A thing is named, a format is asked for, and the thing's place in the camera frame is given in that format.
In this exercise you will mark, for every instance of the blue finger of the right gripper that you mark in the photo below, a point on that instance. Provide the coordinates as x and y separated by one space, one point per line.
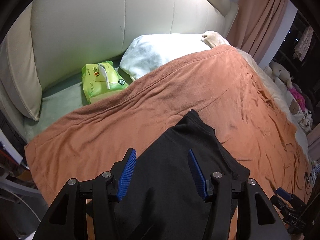
283 194

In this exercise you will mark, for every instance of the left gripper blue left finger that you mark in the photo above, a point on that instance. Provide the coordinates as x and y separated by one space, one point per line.
122 172

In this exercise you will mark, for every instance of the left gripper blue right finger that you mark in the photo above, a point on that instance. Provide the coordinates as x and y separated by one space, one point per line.
203 186

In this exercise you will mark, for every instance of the black mesh garment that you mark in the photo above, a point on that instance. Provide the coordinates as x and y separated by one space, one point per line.
162 201

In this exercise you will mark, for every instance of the cream patterned bed sheet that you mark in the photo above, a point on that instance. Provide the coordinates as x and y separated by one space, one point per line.
279 98

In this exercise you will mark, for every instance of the green wet wipes pack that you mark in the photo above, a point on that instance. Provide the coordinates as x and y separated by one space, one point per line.
101 80

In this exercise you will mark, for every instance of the brown teddy bear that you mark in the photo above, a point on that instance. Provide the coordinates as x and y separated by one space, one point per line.
294 107

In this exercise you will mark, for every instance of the orange brown bed blanket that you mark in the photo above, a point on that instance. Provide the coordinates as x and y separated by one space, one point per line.
71 160

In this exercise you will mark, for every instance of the pink knitted item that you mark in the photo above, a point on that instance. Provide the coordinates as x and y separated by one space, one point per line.
299 98

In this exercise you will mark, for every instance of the white pillow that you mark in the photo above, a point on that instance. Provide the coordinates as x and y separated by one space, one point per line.
148 52

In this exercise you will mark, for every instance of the beige plush toy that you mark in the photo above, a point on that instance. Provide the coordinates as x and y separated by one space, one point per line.
280 72

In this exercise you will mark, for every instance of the open dark wardrobe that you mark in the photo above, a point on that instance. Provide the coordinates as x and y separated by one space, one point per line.
304 72

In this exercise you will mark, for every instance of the cream padded headboard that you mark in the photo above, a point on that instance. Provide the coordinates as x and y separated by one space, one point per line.
52 39

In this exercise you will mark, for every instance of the pink curtain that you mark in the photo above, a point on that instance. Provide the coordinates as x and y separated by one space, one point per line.
255 25

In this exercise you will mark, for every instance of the black earphone cable device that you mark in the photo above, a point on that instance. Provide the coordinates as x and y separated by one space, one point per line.
308 181

